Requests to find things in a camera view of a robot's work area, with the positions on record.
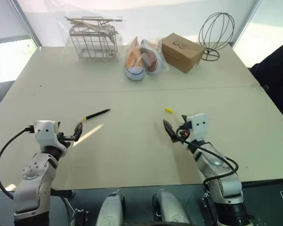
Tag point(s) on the shoes in plastic bag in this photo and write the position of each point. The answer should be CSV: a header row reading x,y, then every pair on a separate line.
x,y
163,63

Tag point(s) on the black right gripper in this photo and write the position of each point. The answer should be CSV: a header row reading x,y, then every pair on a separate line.
x,y
185,135

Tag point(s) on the black pen with yellow band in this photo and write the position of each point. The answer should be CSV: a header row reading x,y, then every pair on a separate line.
x,y
97,114

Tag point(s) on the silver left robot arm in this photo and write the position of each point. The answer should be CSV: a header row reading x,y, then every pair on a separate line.
x,y
33,174

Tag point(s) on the person in black clothes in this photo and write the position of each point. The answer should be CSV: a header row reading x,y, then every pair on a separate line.
x,y
278,77

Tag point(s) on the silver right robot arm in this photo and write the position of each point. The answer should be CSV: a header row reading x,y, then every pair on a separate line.
x,y
224,183

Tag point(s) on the clear plastic bag around basket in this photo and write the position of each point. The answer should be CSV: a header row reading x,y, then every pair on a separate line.
x,y
68,28

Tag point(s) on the white canvas shoe brown inside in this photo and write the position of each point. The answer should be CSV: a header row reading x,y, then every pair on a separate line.
x,y
152,61

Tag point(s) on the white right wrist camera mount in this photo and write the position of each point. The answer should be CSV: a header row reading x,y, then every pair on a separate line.
x,y
198,127

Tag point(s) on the yellow pen cap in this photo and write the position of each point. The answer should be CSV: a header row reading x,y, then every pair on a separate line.
x,y
169,110

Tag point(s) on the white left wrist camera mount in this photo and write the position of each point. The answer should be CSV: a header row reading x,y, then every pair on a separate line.
x,y
46,134

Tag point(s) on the silver rounded robot leg housing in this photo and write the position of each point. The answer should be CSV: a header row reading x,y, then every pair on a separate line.
x,y
110,209
169,207

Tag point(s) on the brown cardboard box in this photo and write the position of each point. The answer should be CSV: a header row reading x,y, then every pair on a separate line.
x,y
181,53

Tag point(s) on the white blue canvas shoe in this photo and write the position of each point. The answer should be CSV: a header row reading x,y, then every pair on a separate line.
x,y
135,70

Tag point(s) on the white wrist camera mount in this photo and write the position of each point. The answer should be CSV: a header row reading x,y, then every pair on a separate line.
x,y
46,134
198,127

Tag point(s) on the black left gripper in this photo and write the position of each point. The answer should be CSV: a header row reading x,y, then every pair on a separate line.
x,y
61,137

